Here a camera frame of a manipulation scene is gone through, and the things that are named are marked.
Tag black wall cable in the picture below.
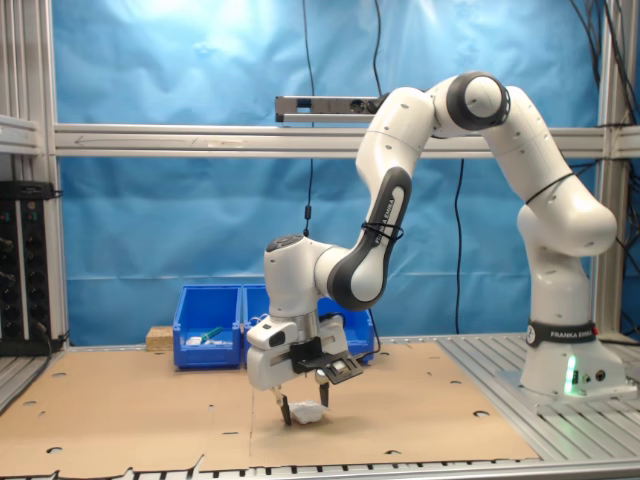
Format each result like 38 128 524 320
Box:
569 0 604 126

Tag white printed gauze packet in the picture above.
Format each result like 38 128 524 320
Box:
291 399 331 426

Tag brown cardboard sheet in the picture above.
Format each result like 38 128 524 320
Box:
0 344 256 476
249 341 541 469

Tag grey power strip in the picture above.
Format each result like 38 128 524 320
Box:
274 94 385 124

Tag aluminium frame post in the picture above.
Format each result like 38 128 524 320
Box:
594 0 640 342
0 0 71 349

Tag chipboard block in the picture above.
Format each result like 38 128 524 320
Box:
145 325 176 349

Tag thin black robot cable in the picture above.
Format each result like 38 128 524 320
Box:
360 172 575 242

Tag blue bin with masks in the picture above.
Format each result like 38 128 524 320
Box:
241 283 274 369

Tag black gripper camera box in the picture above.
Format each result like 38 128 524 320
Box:
289 337 365 386

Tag blue bin with cotton packets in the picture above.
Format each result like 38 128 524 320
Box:
317 295 377 352

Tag blue bin with syringes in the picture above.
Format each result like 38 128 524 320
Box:
172 284 245 370

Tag black equipment rack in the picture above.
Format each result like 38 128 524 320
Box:
0 179 64 357

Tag horizontal aluminium beam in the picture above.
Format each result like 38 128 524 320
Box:
52 123 609 160

